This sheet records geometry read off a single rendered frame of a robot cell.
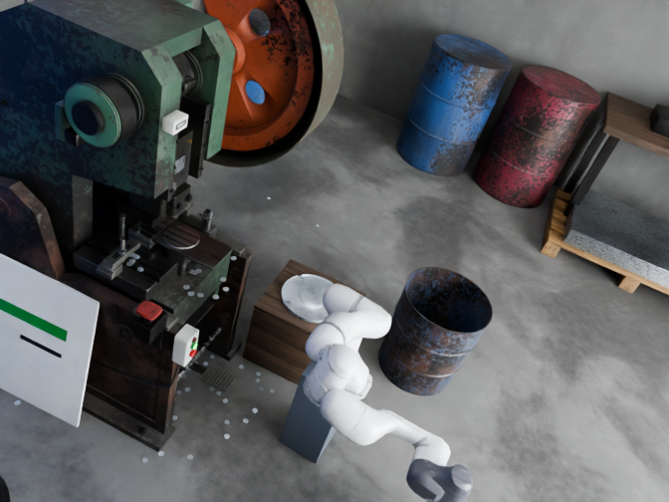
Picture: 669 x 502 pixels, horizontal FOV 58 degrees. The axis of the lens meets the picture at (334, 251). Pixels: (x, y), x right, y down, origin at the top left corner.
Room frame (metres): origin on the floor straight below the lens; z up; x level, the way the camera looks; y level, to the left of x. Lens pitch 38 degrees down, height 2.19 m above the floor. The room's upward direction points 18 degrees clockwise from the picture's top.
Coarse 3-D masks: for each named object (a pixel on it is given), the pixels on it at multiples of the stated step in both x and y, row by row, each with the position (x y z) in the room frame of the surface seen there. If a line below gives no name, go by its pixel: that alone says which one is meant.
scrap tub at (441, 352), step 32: (416, 288) 2.28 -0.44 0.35; (448, 288) 2.32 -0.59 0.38; (480, 288) 2.27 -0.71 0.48; (416, 320) 1.96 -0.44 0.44; (448, 320) 2.29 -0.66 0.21; (480, 320) 2.17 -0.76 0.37; (384, 352) 2.05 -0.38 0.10; (416, 352) 1.94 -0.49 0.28; (448, 352) 1.93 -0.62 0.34; (416, 384) 1.93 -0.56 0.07
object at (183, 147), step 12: (180, 132) 1.64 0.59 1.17; (192, 132) 1.68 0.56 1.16; (180, 144) 1.61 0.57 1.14; (180, 156) 1.62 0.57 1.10; (180, 168) 1.63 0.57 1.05; (180, 180) 1.64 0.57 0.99; (180, 192) 1.60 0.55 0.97; (132, 204) 1.56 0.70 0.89; (144, 204) 1.55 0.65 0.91; (156, 204) 1.54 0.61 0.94; (168, 204) 1.56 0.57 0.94; (180, 204) 1.57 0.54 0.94
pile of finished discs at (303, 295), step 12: (300, 276) 2.08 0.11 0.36; (312, 276) 2.11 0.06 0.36; (288, 288) 1.98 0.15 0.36; (300, 288) 2.00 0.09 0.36; (312, 288) 2.02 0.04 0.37; (324, 288) 2.05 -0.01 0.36; (288, 300) 1.91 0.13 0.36; (300, 300) 1.93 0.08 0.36; (312, 300) 1.95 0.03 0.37; (300, 312) 1.86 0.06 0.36; (312, 312) 1.88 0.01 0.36; (324, 312) 1.90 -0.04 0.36
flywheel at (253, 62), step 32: (224, 0) 1.99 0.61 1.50; (256, 0) 1.97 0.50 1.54; (288, 0) 1.91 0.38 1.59; (256, 32) 2.10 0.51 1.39; (288, 32) 1.94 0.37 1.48; (256, 64) 1.96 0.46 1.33; (288, 64) 1.94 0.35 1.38; (320, 64) 1.93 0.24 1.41; (288, 96) 1.93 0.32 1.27; (224, 128) 1.97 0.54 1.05; (256, 128) 1.94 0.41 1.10; (288, 128) 1.89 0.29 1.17
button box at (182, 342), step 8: (184, 328) 1.34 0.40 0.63; (192, 328) 1.35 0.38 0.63; (176, 336) 1.30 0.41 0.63; (184, 336) 1.31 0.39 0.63; (192, 336) 1.32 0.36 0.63; (176, 344) 1.30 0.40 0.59; (184, 344) 1.29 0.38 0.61; (176, 352) 1.30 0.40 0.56; (184, 352) 1.29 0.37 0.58; (176, 360) 1.29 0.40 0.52; (184, 360) 1.29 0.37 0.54; (176, 368) 1.30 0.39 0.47; (128, 376) 1.33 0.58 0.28; (152, 384) 1.31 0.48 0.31
